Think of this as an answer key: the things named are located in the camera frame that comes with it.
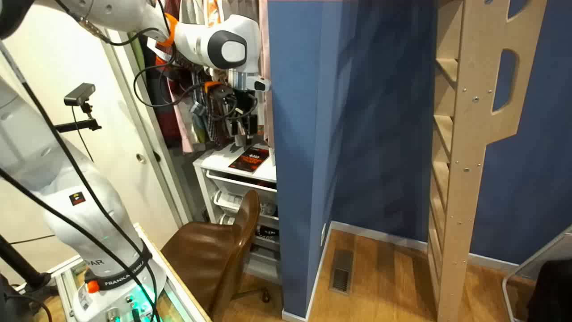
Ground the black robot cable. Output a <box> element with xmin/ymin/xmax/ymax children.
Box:
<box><xmin>0</xmin><ymin>0</ymin><xmax>212</xmax><ymax>322</ymax></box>

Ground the wooden loft bed ladder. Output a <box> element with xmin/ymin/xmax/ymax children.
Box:
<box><xmin>428</xmin><ymin>0</ymin><xmax>551</xmax><ymax>322</ymax></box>

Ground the robot mounting cart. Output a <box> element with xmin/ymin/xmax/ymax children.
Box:
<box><xmin>56</xmin><ymin>222</ymin><xmax>212</xmax><ymax>322</ymax></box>

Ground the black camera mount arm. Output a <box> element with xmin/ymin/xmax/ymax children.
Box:
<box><xmin>53</xmin><ymin>102</ymin><xmax>104</xmax><ymax>134</ymax></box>

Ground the pink shirt with dark cuffs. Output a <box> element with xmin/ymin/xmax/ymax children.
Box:
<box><xmin>256</xmin><ymin>0</ymin><xmax>276</xmax><ymax>145</ymax></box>

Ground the white shelf drawer unit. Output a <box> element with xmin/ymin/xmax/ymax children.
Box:
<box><xmin>194</xmin><ymin>142</ymin><xmax>283</xmax><ymax>283</ymax></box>

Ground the white closet door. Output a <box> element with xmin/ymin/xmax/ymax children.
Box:
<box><xmin>0</xmin><ymin>16</ymin><xmax>196</xmax><ymax>270</ymax></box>

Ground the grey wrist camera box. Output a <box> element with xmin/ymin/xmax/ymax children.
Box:
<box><xmin>249</xmin><ymin>75</ymin><xmax>274</xmax><ymax>95</ymax></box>

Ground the black red book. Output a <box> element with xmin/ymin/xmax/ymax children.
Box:
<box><xmin>230</xmin><ymin>147</ymin><xmax>272</xmax><ymax>176</ymax></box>

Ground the pink dress shirt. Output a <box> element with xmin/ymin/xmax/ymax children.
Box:
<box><xmin>176</xmin><ymin>88</ymin><xmax>197</xmax><ymax>154</ymax></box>

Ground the black tripod stand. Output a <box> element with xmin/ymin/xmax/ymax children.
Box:
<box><xmin>0</xmin><ymin>233</ymin><xmax>60</xmax><ymax>322</ymax></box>

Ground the grey wire frame rim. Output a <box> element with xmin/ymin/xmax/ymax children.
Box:
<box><xmin>503</xmin><ymin>226</ymin><xmax>572</xmax><ymax>322</ymax></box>

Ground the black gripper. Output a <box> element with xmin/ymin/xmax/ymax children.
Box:
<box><xmin>228</xmin><ymin>88</ymin><xmax>262</xmax><ymax>151</ymax></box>

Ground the black bag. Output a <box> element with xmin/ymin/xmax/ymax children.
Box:
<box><xmin>526</xmin><ymin>256</ymin><xmax>572</xmax><ymax>322</ymax></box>

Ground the brown leather chair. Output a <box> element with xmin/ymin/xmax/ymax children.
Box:
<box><xmin>160</xmin><ymin>188</ymin><xmax>265</xmax><ymax>322</ymax></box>

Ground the dark floor vent grille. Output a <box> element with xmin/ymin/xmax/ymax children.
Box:
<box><xmin>331</xmin><ymin>249</ymin><xmax>355</xmax><ymax>294</ymax></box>

